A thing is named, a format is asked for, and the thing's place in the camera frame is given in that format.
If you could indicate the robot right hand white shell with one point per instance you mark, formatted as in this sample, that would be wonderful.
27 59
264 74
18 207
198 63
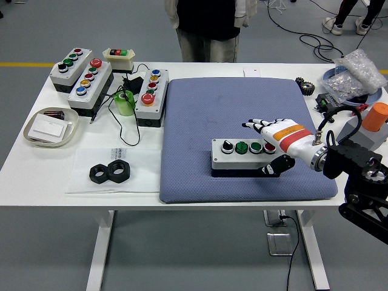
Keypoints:
291 136

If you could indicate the four-button box with selector knob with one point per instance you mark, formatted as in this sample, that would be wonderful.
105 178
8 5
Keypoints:
218 160

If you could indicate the five-button box grey base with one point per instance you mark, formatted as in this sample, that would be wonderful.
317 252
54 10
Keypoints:
160 85

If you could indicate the five-button box black base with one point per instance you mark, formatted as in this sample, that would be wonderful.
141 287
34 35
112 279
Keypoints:
97 82

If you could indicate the four-button box with black button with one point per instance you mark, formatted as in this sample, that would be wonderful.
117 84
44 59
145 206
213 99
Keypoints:
77 65

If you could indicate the black plug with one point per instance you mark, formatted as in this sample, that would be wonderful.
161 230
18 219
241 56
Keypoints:
331 119

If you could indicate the large black gear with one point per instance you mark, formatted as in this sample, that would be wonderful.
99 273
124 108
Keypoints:
307 89

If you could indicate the black module green terminals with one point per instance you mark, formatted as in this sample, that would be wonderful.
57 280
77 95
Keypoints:
327 101

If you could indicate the small black gear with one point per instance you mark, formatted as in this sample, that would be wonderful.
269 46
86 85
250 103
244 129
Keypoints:
300 81

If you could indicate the grey block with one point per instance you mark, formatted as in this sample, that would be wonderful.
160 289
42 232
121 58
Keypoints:
348 130

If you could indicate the blue plate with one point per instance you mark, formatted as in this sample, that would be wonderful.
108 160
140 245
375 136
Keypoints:
329 74

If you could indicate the bag of clear parts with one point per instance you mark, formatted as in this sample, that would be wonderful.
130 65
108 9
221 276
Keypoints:
342 85

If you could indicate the red connector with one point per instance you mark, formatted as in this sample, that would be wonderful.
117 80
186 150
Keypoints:
362 107

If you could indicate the orange cylinder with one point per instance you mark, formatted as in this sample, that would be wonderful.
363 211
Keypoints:
376 116

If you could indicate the blue-grey quilted mat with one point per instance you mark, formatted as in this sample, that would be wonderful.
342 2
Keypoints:
197 121

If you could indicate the metal floor socket plate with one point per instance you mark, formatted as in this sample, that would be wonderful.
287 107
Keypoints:
280 244

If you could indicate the background person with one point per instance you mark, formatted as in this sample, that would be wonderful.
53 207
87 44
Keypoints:
333 28

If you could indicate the white table leg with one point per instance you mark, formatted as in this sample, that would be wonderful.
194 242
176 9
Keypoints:
100 248
315 251

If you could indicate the clear plastic bag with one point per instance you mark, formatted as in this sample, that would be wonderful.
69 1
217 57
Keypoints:
142 169

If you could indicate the black power adapter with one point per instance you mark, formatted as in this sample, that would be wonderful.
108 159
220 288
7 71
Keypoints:
136 83

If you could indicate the green tape roll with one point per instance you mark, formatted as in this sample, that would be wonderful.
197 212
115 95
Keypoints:
124 106

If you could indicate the black hex nut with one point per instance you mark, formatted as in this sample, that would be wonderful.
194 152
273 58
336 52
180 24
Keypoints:
125 174
94 179

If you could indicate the white shallow tray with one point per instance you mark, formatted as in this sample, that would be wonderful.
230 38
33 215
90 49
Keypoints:
69 116

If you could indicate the dark red small part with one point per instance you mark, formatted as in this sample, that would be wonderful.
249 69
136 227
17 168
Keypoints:
56 114

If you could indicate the cream switch box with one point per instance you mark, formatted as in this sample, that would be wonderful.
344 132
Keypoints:
121 62

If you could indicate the white wall switch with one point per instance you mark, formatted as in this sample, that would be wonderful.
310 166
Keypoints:
47 127

